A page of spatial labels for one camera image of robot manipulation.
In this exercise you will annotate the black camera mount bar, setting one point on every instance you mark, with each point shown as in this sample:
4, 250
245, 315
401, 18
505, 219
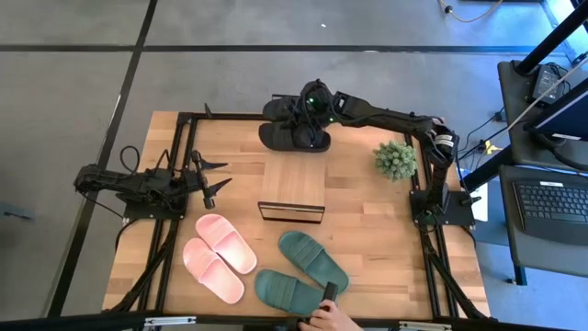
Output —
69, 322

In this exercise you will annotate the dark grey side desk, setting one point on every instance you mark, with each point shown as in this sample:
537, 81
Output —
514, 138

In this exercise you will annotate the wooden shelf with black frame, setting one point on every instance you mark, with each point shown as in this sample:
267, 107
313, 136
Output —
294, 184

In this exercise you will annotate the potted green plant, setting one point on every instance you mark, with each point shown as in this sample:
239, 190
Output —
395, 161

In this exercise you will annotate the black laptop keyboard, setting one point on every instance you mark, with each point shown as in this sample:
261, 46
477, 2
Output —
560, 207

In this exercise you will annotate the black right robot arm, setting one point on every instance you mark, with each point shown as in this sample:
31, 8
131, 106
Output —
390, 117

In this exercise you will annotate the black diagonal pole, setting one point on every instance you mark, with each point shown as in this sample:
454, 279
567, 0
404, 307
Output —
487, 170
551, 39

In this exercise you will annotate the black slide sandal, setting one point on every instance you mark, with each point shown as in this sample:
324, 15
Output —
275, 109
275, 138

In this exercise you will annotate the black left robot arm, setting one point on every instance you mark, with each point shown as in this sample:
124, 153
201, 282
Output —
128, 184

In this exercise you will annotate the black power adapter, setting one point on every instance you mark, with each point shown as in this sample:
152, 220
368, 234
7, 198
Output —
546, 83

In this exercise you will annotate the yellow tag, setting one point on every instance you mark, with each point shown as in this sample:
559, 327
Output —
490, 148

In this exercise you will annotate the black handheld device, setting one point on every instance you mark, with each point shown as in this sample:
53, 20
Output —
330, 294

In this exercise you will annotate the green slide sandal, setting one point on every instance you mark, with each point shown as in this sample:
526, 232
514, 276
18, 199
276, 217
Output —
285, 292
312, 262

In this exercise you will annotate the person's hand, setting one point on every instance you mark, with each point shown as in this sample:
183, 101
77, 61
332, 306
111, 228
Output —
331, 319

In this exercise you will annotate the silver metal bracket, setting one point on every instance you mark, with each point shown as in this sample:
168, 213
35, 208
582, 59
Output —
170, 321
425, 326

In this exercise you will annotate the white thin rod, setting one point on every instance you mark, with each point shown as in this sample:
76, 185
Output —
546, 95

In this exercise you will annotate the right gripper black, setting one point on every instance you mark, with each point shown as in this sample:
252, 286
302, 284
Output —
317, 108

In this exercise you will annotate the pink slide sandal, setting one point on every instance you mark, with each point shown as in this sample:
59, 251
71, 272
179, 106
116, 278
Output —
211, 271
225, 243

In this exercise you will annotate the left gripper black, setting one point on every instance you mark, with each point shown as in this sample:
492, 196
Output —
193, 184

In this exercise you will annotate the black metal table frame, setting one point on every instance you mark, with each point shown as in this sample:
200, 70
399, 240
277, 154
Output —
229, 117

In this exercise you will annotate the black monitor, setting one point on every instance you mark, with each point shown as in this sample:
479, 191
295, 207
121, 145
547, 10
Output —
569, 119

